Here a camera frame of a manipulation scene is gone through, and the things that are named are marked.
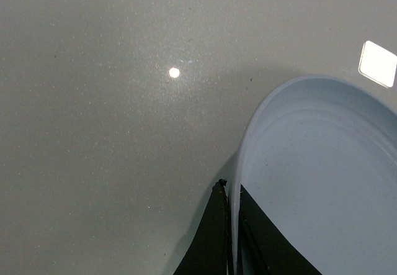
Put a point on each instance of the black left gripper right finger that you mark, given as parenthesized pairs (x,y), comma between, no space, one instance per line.
(270,251)

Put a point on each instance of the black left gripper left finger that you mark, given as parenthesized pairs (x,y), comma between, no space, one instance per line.
(208,252)

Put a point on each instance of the light blue round plate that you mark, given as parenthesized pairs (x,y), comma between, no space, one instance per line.
(319,158)

